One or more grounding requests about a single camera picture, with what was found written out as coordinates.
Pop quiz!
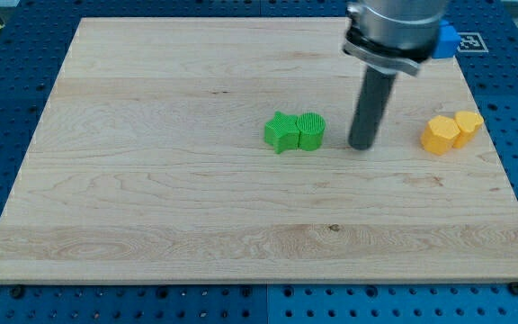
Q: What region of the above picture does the green cylinder block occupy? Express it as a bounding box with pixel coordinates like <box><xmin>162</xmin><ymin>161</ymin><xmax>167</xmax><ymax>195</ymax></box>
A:
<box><xmin>296</xmin><ymin>112</ymin><xmax>326</xmax><ymax>151</ymax></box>

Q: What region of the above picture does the wooden board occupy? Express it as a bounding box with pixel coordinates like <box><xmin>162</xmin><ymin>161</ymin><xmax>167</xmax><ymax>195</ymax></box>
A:
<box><xmin>0</xmin><ymin>18</ymin><xmax>518</xmax><ymax>284</ymax></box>

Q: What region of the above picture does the yellow hexagon block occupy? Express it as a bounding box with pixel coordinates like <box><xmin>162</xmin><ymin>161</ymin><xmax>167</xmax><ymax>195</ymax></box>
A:
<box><xmin>420</xmin><ymin>115</ymin><xmax>460</xmax><ymax>155</ymax></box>

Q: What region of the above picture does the blue block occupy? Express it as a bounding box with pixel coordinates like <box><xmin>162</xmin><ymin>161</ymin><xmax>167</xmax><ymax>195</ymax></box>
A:
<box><xmin>432</xmin><ymin>20</ymin><xmax>461</xmax><ymax>59</ymax></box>

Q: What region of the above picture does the yellow heart block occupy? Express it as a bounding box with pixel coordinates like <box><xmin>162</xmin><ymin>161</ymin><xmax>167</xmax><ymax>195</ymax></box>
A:
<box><xmin>453</xmin><ymin>111</ymin><xmax>484</xmax><ymax>149</ymax></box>

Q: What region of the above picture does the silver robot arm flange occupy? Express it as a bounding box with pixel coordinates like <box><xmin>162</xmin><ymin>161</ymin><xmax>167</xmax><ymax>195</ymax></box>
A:
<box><xmin>343</xmin><ymin>0</ymin><xmax>449</xmax><ymax>77</ymax></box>

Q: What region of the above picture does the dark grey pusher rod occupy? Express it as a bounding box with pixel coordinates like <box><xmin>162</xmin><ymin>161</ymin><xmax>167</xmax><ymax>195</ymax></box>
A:
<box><xmin>348</xmin><ymin>66</ymin><xmax>396</xmax><ymax>150</ymax></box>

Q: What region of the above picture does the white fiducial marker tag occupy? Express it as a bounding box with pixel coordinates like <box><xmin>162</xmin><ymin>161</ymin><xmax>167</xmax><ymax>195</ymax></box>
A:
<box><xmin>458</xmin><ymin>31</ymin><xmax>488</xmax><ymax>53</ymax></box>

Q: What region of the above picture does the green star block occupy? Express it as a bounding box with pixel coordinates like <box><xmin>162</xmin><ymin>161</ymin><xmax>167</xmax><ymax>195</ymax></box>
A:
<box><xmin>263</xmin><ymin>111</ymin><xmax>300</xmax><ymax>154</ymax></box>

